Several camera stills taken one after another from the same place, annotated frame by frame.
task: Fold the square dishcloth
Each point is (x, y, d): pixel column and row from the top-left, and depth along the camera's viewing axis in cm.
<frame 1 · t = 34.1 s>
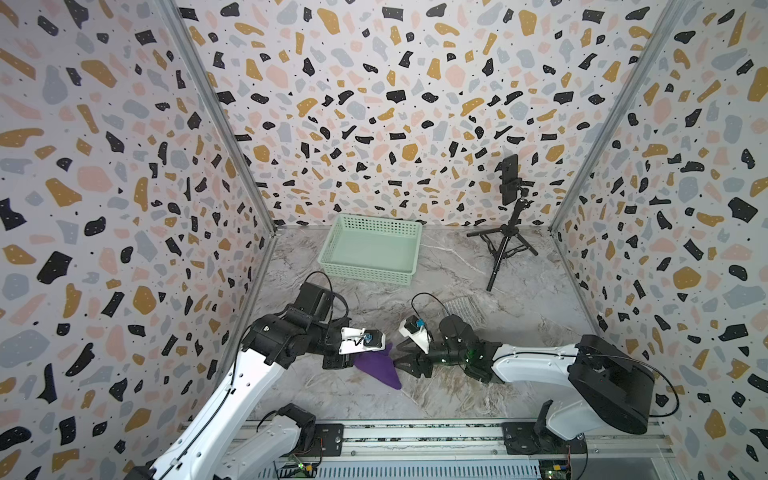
left hand: (367, 341, 69), fingers closed
right hand: (397, 357, 77), fingers open
mint green plastic basket: (372, 249, 111), point 5 cm above the table
purple cloth: (379, 365, 75), point 14 cm above the table
grey striped dishcloth: (468, 309, 97), point 4 cm above the table
black tripod: (504, 242, 102), point 14 cm above the table
black smartphone on tripod: (510, 180, 92), point 34 cm above the table

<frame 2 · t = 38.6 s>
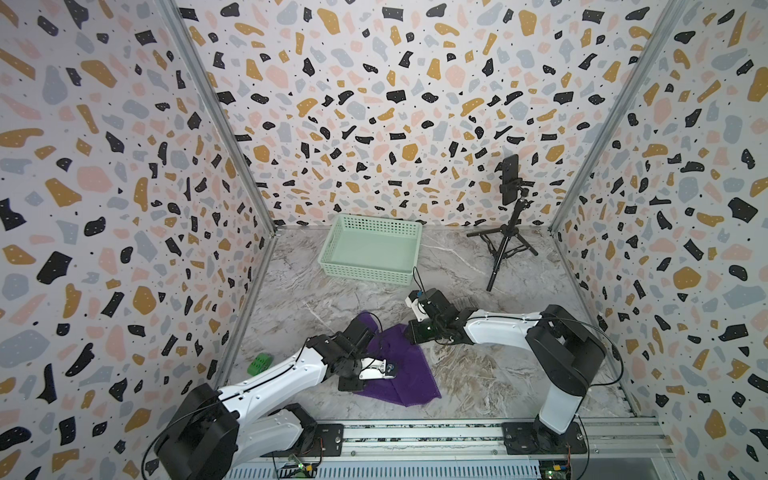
left hand: (367, 370, 83), fingers open
right hand: (403, 334, 89), fingers closed
purple cloth: (414, 381, 85), on the table
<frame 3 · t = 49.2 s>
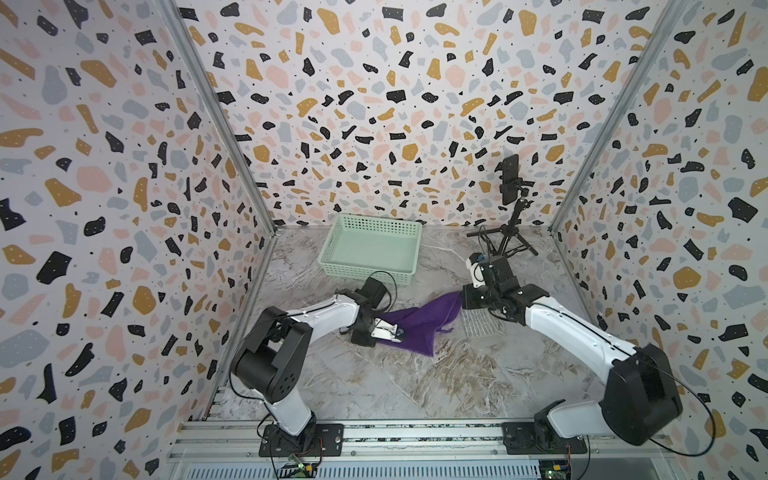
left hand: (374, 329, 92), fingers closed
right hand: (461, 293, 86), fingers closed
purple cloth: (423, 324, 94), point 2 cm above the table
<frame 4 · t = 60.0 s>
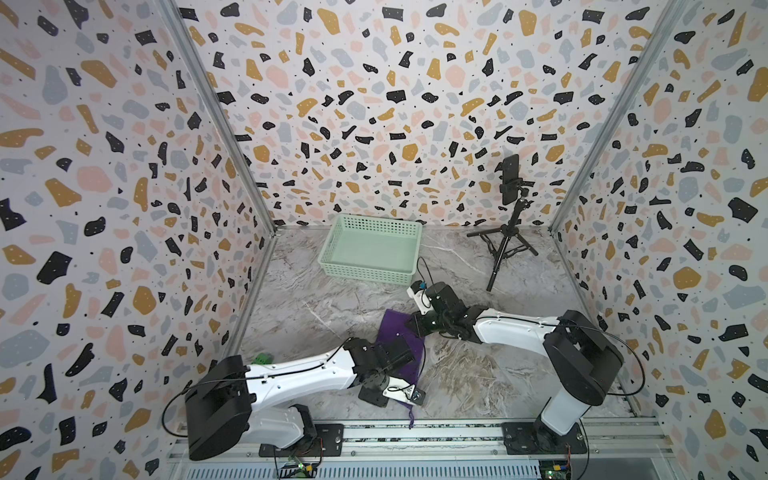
left hand: (391, 384, 79), fingers closed
right hand: (405, 324, 87), fingers closed
purple cloth: (393, 323, 96), on the table
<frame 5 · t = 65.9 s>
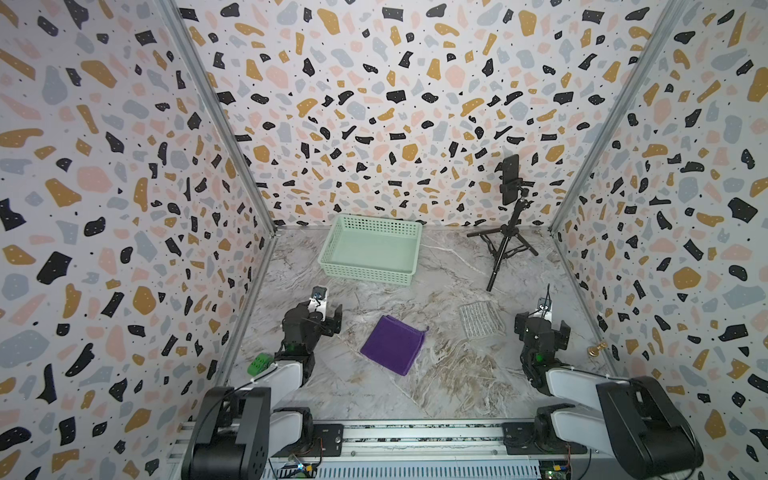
left hand: (328, 303, 89), fingers open
right hand: (548, 317, 88), fingers open
purple cloth: (395, 343, 92), on the table
